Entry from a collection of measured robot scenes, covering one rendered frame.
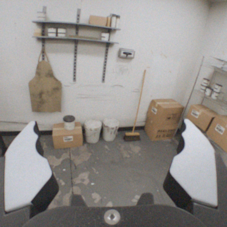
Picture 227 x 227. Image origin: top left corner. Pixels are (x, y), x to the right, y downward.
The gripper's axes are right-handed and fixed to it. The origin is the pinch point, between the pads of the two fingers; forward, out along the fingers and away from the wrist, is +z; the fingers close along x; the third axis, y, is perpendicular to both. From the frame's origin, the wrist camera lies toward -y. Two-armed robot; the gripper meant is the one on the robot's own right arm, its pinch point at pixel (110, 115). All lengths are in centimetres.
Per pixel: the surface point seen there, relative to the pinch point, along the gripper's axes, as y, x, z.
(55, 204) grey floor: 160, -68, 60
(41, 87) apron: 55, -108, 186
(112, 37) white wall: -13, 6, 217
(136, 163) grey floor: 175, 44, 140
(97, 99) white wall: 91, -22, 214
